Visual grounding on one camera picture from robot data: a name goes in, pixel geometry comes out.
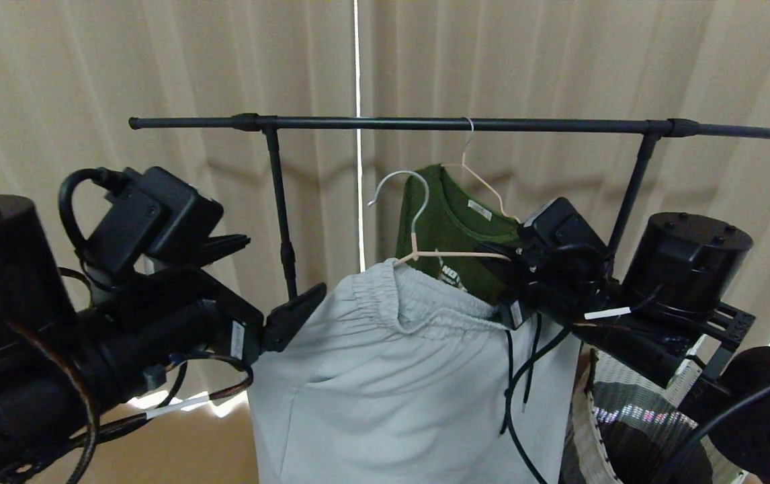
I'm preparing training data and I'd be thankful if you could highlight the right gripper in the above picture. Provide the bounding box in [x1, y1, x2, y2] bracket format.
[499, 264, 615, 331]

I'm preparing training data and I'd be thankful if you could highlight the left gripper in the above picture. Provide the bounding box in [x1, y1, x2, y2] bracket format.
[88, 233, 327, 404]

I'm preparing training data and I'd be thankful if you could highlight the green printed shirt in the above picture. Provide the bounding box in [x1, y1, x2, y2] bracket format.
[395, 165, 527, 307]

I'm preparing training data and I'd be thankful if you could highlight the pink clothes hanger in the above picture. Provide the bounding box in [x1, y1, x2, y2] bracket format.
[367, 169, 515, 268]
[442, 118, 521, 224]

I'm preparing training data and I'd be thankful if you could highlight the pale grey garment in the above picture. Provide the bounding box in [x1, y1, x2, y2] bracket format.
[245, 259, 584, 484]

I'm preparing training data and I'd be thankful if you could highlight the white laundry basket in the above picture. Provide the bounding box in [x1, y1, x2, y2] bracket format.
[560, 336, 752, 484]

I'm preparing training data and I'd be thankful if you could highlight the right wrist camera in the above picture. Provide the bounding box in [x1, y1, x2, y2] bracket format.
[518, 197, 609, 271]

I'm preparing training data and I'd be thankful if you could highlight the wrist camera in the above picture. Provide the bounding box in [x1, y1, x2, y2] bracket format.
[86, 167, 224, 280]
[518, 197, 609, 271]

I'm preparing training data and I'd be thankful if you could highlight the black cable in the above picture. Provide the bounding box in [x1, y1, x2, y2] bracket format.
[499, 323, 770, 484]
[58, 168, 127, 257]

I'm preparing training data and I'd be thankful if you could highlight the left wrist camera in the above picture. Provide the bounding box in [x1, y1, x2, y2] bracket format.
[86, 167, 224, 280]

